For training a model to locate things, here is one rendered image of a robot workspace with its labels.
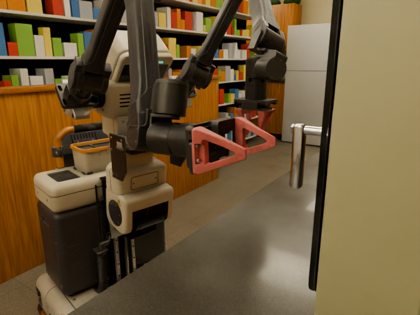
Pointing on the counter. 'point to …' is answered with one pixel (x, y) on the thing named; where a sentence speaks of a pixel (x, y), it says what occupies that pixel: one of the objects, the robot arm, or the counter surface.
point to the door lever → (296, 172)
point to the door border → (329, 139)
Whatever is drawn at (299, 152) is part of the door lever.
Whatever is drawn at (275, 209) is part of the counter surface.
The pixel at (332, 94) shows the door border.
